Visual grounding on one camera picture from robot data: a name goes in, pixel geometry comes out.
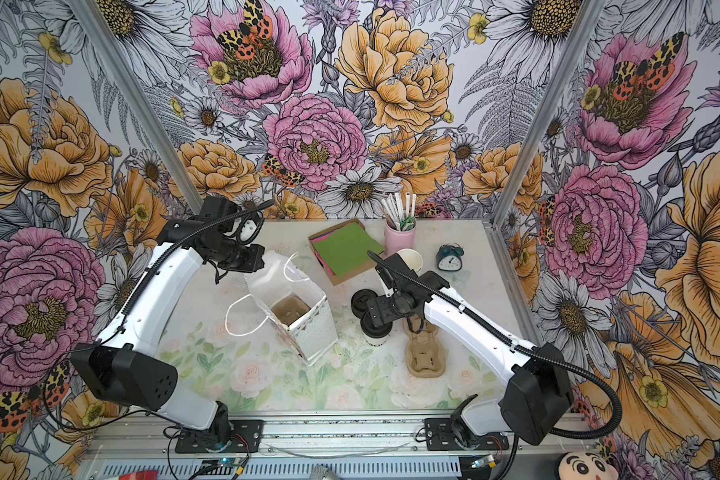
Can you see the stack of paper cups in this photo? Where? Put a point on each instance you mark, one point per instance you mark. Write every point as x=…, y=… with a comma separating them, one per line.
x=412, y=258

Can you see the pink cup holder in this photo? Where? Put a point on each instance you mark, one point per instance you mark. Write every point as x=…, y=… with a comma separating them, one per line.
x=396, y=240

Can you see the white floral gift bag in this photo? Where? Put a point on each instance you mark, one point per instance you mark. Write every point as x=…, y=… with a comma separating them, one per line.
x=283, y=297

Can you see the aluminium front rail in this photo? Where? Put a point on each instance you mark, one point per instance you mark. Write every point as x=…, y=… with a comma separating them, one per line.
x=288, y=445

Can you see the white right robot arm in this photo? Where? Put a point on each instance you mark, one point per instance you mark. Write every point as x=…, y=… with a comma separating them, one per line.
x=537, y=392

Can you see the cartoon plush toy head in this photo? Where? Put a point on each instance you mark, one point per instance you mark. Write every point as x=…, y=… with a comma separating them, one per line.
x=584, y=466

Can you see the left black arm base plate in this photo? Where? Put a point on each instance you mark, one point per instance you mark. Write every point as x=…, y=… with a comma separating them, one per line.
x=241, y=436

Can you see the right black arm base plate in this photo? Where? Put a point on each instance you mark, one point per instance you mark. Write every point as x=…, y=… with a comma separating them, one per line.
x=444, y=434

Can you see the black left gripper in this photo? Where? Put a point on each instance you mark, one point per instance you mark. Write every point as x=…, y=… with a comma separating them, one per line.
x=255, y=258

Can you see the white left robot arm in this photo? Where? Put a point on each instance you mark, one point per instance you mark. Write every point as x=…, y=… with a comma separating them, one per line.
x=121, y=366

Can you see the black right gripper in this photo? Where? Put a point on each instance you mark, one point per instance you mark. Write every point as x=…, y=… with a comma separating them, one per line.
x=371, y=306

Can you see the brown cardboard cup carrier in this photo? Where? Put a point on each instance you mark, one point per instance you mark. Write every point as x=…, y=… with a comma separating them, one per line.
x=424, y=354

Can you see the single paper cup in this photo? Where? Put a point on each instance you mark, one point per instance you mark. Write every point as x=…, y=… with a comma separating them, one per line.
x=376, y=341

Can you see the teal alarm clock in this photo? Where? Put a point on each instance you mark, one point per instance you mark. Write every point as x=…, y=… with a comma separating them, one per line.
x=449, y=258

